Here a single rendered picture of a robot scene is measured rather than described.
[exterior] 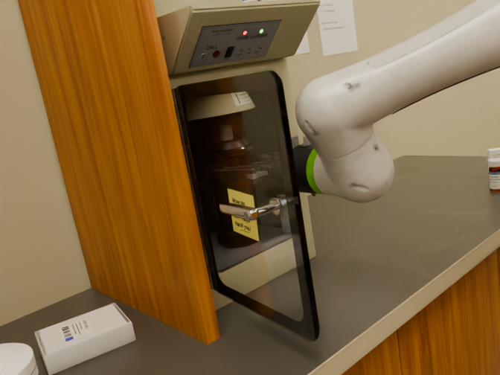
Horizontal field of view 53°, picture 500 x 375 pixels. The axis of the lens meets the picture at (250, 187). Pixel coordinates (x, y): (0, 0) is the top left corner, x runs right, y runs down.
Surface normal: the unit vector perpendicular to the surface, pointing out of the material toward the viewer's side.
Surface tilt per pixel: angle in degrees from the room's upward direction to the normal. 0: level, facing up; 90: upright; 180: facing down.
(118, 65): 90
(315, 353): 0
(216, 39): 135
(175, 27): 90
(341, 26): 90
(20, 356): 0
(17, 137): 90
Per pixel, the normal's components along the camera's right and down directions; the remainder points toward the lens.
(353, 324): -0.17, -0.96
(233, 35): 0.59, 0.72
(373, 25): 0.66, 0.06
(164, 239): -0.73, 0.27
